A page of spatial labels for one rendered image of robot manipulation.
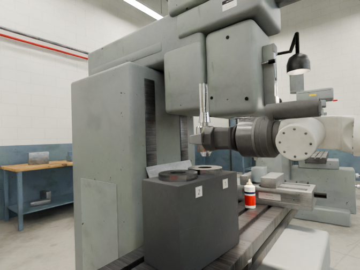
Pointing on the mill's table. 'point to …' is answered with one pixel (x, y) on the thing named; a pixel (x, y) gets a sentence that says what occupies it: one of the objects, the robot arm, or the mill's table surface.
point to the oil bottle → (249, 195)
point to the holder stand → (189, 217)
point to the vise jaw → (272, 180)
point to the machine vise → (280, 194)
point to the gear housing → (229, 16)
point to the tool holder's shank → (204, 120)
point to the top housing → (175, 7)
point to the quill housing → (235, 70)
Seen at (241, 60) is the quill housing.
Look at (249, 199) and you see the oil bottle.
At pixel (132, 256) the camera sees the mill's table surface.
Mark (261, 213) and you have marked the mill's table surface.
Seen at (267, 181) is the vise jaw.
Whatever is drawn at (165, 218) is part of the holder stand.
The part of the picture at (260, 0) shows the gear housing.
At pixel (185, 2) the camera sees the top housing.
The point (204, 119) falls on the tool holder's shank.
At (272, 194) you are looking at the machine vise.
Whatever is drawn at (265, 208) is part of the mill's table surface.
